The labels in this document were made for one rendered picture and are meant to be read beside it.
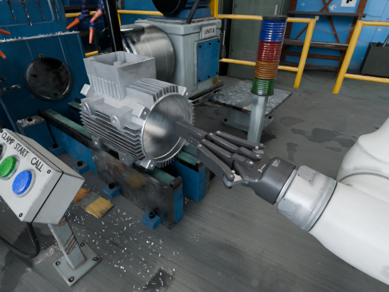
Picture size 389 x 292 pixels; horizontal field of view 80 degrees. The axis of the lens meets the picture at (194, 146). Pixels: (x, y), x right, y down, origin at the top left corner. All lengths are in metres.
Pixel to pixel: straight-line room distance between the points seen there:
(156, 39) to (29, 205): 0.74
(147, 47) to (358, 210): 0.77
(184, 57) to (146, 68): 0.49
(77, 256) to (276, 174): 0.41
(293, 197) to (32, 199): 0.34
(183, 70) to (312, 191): 0.78
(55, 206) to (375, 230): 0.40
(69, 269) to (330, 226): 0.48
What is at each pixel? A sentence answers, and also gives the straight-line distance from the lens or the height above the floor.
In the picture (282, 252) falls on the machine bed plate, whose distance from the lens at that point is 0.58.
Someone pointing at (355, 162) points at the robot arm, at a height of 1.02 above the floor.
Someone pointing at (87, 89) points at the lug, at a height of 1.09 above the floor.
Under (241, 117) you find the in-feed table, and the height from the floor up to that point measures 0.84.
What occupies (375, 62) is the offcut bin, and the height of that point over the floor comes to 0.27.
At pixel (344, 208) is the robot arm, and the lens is 0.38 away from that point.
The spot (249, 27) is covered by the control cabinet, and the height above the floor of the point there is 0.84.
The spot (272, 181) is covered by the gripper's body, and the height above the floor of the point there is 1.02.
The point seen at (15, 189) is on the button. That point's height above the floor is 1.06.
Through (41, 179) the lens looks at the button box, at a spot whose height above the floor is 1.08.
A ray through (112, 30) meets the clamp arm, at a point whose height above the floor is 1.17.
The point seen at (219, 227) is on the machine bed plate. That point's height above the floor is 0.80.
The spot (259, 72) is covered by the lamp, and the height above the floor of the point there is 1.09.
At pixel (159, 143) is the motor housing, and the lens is 0.60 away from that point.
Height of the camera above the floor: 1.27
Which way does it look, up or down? 34 degrees down
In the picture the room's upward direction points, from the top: straight up
